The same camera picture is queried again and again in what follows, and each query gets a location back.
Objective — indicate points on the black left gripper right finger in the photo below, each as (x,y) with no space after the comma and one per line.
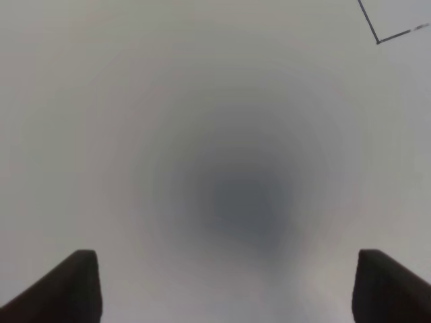
(386,291)

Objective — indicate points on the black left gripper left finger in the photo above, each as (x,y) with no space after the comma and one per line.
(71,292)

